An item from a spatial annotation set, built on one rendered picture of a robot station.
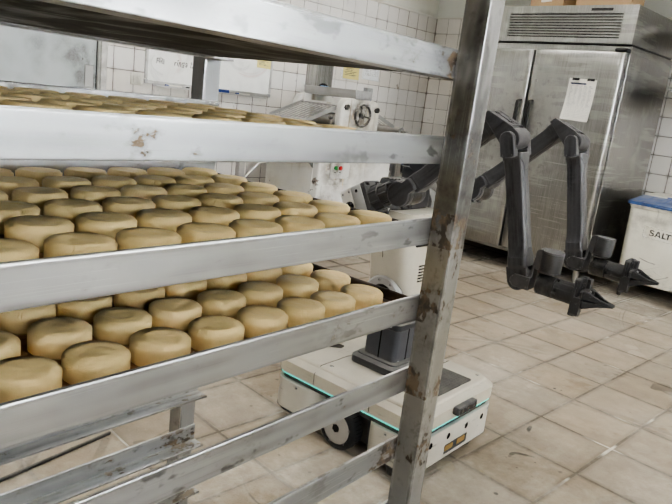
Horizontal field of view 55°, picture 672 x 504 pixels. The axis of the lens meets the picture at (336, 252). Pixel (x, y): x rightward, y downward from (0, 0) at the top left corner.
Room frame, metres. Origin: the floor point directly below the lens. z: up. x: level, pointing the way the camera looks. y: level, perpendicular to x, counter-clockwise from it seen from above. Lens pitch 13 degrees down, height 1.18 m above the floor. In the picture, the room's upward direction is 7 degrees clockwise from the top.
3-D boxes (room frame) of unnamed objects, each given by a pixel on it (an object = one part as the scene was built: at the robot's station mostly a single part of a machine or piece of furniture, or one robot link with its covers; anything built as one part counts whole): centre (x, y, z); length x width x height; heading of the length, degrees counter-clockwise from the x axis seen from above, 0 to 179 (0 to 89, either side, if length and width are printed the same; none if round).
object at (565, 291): (1.65, -0.63, 0.76); 0.07 x 0.07 x 0.10; 50
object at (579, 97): (4.87, -1.61, 1.39); 0.22 x 0.03 x 0.31; 46
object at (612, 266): (1.97, -0.88, 0.76); 0.07 x 0.07 x 0.10; 50
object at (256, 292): (0.68, 0.08, 0.96); 0.05 x 0.05 x 0.02
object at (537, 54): (5.47, -1.60, 1.02); 1.40 x 0.90 x 2.05; 46
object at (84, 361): (0.46, 0.17, 0.96); 0.05 x 0.05 x 0.02
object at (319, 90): (5.22, 0.14, 1.23); 0.58 x 0.19 x 0.07; 46
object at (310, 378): (2.23, -0.25, 0.24); 0.68 x 0.53 x 0.41; 50
